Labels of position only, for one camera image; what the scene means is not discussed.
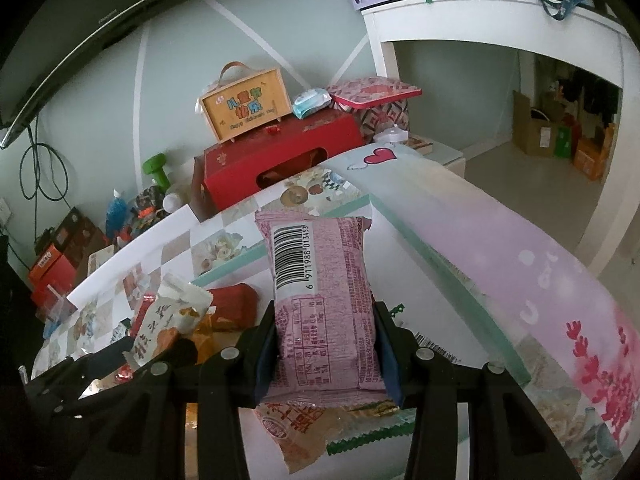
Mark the red white-striped snack packet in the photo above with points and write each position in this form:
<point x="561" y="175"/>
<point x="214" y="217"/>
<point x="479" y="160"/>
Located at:
<point x="235" y="305"/>

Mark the white round device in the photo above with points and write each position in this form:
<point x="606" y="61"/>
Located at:
<point x="395" y="136"/>

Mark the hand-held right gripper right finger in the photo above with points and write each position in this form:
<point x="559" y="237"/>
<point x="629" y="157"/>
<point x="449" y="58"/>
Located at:
<point x="391" y="365"/>

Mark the small white bottle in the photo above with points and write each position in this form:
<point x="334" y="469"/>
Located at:
<point x="172" y="202"/>

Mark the clear plastic box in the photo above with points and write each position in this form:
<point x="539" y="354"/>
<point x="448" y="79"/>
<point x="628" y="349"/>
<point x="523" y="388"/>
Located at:
<point x="57" y="310"/>

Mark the pale pink snack packet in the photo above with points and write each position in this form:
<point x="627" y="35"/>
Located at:
<point x="295" y="427"/>

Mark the green dumbbell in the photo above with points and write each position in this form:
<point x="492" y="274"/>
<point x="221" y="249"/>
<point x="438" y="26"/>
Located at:
<point x="156" y="169"/>

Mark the red patterned tin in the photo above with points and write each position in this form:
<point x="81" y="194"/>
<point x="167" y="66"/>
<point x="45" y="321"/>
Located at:
<point x="375" y="92"/>

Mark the yellow snack packet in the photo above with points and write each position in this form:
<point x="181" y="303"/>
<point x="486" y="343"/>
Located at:
<point x="205" y="342"/>

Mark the brown cardboard carton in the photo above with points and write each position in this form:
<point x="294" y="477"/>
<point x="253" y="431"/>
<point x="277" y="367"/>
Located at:
<point x="537" y="125"/>

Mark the blue bottle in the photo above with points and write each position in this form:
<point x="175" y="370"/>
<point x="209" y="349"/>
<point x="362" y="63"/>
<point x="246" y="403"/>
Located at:
<point x="115" y="215"/>

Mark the white snack packet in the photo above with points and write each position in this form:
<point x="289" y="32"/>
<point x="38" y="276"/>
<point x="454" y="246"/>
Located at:
<point x="165" y="322"/>

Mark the green rice cracker packet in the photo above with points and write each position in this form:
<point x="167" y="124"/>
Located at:
<point x="372" y="432"/>

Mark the brown cardboard box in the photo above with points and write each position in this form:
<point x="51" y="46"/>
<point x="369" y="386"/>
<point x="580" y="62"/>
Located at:
<point x="75" y="235"/>

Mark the large red gift box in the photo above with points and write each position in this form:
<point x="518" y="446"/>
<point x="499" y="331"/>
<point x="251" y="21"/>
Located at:
<point x="280" y="170"/>

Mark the white desk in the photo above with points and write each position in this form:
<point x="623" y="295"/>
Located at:
<point x="500" y="15"/>

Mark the orange carton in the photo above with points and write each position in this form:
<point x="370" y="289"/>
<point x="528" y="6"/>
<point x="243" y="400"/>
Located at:
<point x="595" y="152"/>

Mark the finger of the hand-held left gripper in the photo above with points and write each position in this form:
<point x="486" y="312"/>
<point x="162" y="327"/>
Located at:
<point x="184" y="352"/>
<point x="85" y="370"/>

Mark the wet wipes pack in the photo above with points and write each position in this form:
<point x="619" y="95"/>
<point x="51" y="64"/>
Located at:
<point x="310" y="102"/>

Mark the patterned square box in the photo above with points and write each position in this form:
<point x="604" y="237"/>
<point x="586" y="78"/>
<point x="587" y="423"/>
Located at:
<point x="387" y="117"/>

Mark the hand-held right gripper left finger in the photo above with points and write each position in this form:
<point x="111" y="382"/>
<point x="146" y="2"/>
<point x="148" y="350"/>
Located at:
<point x="264" y="365"/>

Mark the orange box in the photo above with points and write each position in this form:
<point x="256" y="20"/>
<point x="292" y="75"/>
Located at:
<point x="47" y="262"/>

